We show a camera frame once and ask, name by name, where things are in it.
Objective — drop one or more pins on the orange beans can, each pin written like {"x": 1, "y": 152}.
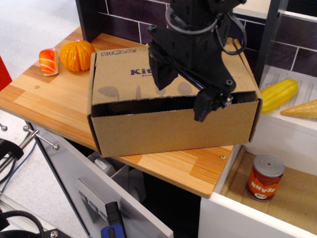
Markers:
{"x": 265, "y": 177}

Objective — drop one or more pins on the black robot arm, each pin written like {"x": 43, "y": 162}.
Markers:
{"x": 202, "y": 15}

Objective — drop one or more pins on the salmon sushi toy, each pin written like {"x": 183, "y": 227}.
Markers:
{"x": 49, "y": 61}

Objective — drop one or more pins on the white cabinet door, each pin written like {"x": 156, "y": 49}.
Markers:
{"x": 88, "y": 189}

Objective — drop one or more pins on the dark shelf post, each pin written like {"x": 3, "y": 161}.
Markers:
{"x": 91, "y": 13}

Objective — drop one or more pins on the red object at edge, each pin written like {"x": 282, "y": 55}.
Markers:
{"x": 5, "y": 78}

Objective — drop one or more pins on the metal clamp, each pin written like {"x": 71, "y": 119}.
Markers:
{"x": 15, "y": 152}

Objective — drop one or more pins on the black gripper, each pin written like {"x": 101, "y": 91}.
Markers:
{"x": 197, "y": 58}

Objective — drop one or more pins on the yellow toy ice-cream cone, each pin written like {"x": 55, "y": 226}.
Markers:
{"x": 305, "y": 110}

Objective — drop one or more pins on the orange toy tangerine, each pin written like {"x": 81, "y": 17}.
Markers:
{"x": 76, "y": 56}

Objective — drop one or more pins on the black and blue tool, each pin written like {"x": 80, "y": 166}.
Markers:
{"x": 116, "y": 228}

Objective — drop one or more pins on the brown cardboard box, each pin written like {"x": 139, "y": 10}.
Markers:
{"x": 129, "y": 115}

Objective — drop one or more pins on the white sink unit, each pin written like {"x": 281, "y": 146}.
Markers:
{"x": 288, "y": 50}

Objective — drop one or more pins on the yellow toy corn cob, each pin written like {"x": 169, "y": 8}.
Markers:
{"x": 277, "y": 94}

